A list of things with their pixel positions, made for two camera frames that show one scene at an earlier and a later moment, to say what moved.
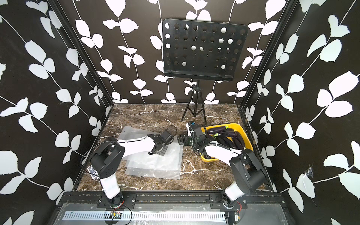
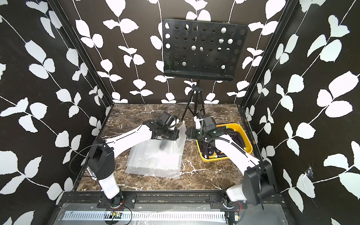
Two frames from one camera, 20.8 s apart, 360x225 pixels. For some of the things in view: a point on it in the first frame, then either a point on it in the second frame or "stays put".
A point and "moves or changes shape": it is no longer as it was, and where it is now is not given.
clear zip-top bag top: (131, 137) moves or changes shape
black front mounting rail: (145, 200) stays put
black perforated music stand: (201, 50) stays put
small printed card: (93, 173) stays put
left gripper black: (164, 151) to (176, 135)
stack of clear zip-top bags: (141, 163) stays put
